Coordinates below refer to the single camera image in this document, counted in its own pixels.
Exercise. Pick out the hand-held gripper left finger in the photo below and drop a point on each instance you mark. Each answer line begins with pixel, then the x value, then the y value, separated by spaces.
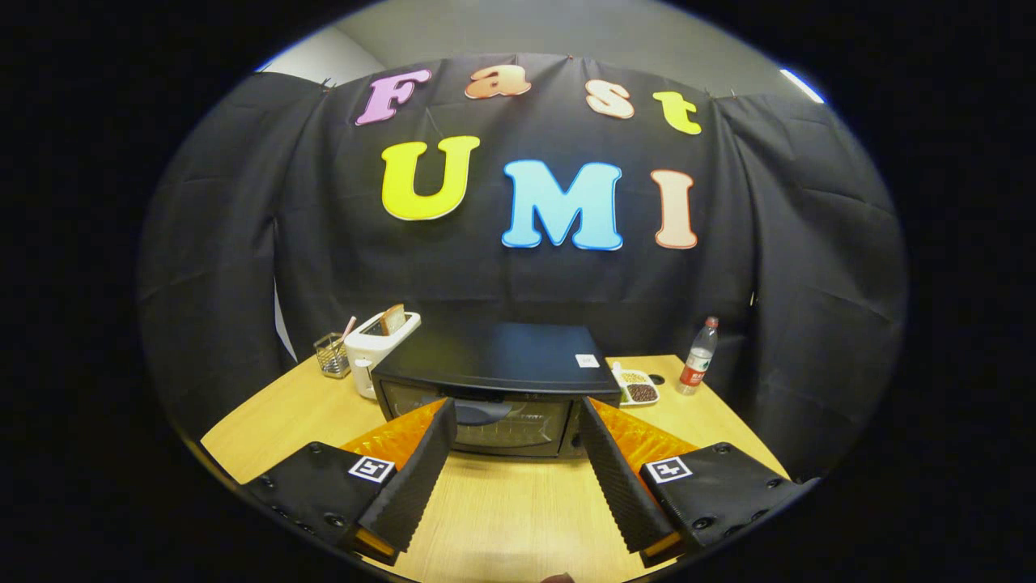
pixel 417 486

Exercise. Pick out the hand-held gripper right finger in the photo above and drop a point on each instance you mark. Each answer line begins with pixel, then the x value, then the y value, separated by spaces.
pixel 619 486

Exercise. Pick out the black toaster oven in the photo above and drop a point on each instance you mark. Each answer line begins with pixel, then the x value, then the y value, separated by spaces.
pixel 502 356

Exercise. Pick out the white bread toaster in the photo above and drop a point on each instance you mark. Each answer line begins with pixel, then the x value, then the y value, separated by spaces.
pixel 368 356

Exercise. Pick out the white divided snack dish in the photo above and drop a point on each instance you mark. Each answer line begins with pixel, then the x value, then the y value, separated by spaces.
pixel 639 393

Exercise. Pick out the plastic water bottle red label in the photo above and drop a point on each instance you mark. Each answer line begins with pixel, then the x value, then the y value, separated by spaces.
pixel 696 364

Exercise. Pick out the brown bread slice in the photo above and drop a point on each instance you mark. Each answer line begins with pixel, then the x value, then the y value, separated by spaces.
pixel 393 320

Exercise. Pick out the pink straw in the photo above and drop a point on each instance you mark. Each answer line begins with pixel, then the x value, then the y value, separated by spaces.
pixel 348 328

